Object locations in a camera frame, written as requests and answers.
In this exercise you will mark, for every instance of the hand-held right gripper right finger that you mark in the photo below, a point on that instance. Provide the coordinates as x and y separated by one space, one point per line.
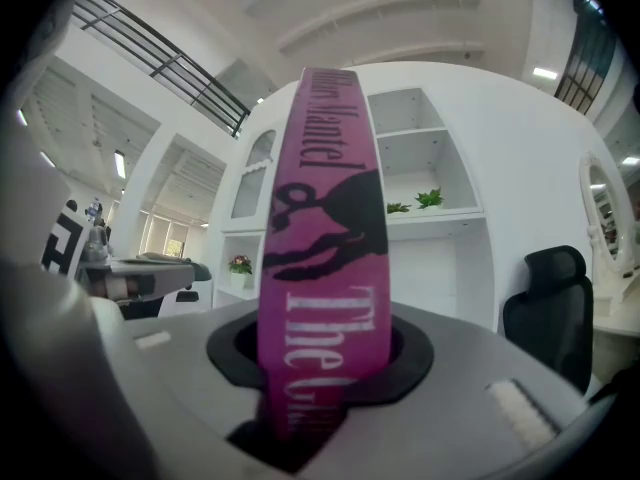
450 418

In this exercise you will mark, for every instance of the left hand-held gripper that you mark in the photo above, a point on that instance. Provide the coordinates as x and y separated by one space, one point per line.
62 243

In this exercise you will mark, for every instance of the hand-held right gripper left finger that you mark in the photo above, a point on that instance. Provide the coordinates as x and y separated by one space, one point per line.
200 408

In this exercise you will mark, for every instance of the magenta book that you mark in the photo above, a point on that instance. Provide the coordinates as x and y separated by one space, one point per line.
325 268

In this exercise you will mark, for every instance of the pink potted flowers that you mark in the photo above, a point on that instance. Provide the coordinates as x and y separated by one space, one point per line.
240 264

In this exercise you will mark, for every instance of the rectangular ceiling light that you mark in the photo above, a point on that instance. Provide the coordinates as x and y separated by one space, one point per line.
119 164
545 73

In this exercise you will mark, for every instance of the white cabinet door with knob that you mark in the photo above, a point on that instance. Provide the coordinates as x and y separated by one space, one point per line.
252 183

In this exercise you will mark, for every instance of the black office chair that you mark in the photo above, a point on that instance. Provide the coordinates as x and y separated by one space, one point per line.
550 308

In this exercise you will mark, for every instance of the white vanity table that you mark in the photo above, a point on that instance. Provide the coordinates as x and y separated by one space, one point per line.
617 313

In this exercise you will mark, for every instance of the black metal railing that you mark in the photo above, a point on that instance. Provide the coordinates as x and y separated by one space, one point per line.
585 63
165 63

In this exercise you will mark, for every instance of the green potted plant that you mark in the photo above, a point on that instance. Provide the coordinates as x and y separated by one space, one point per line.
398 208
429 199

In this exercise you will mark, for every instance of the white oval vanity mirror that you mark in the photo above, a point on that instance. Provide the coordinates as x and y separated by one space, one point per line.
607 208

